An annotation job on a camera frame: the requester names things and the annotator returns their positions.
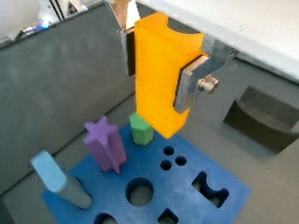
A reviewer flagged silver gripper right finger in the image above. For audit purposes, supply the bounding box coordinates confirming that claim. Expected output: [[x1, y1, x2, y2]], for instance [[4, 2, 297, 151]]
[[172, 35, 239, 114]]

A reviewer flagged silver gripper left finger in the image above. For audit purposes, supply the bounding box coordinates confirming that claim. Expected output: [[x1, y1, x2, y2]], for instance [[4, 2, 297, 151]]
[[104, 0, 140, 76]]

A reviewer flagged blue shape sorter board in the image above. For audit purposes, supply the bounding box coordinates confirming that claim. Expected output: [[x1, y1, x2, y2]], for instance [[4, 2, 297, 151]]
[[41, 126, 251, 224]]

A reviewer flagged green hexagon block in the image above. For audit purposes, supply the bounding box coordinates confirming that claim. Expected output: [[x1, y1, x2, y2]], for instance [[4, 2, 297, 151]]
[[128, 113, 155, 145]]

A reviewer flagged purple star block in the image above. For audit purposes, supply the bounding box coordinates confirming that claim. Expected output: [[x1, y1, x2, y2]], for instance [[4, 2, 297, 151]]
[[82, 115, 126, 174]]

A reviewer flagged light blue oval block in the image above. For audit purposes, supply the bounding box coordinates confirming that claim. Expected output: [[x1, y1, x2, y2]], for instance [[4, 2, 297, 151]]
[[30, 150, 92, 209]]

